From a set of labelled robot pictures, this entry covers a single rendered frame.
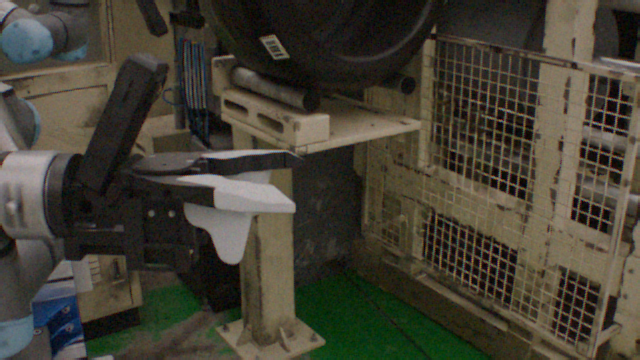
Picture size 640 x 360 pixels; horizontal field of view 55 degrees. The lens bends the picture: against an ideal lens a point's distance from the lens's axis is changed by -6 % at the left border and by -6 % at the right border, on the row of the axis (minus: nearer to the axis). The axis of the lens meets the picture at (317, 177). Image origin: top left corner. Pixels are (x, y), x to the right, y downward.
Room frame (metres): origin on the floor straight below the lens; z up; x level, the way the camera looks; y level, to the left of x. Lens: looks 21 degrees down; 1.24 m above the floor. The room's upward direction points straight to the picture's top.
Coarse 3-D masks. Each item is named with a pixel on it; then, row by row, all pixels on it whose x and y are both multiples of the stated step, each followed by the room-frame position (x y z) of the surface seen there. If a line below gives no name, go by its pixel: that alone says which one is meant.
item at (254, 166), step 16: (208, 160) 0.51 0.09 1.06; (224, 160) 0.51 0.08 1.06; (240, 160) 0.52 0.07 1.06; (256, 160) 0.53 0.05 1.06; (272, 160) 0.53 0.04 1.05; (288, 160) 0.54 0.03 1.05; (304, 160) 0.55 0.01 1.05; (224, 176) 0.51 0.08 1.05; (240, 176) 0.53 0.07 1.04; (256, 176) 0.53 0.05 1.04
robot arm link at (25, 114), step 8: (0, 88) 1.19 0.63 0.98; (8, 88) 1.21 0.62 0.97; (8, 96) 1.19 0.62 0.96; (16, 96) 1.22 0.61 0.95; (8, 104) 1.18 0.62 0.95; (16, 104) 1.20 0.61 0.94; (24, 104) 1.24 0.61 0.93; (16, 112) 1.19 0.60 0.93; (24, 112) 1.21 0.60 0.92; (32, 112) 1.24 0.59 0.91; (16, 120) 1.18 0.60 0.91; (24, 120) 1.20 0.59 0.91; (32, 120) 1.22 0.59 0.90; (40, 120) 1.25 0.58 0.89; (24, 128) 1.19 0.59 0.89; (32, 128) 1.21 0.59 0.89; (40, 128) 1.25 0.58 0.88; (24, 136) 1.18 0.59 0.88; (32, 136) 1.21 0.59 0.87; (32, 144) 1.21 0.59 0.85
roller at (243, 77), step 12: (240, 72) 1.58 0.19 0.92; (252, 72) 1.56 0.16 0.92; (240, 84) 1.58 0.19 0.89; (252, 84) 1.52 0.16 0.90; (264, 84) 1.48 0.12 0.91; (276, 84) 1.44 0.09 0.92; (288, 84) 1.42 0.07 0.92; (276, 96) 1.43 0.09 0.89; (288, 96) 1.39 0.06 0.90; (300, 96) 1.35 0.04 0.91; (312, 96) 1.35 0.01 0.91; (312, 108) 1.35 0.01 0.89
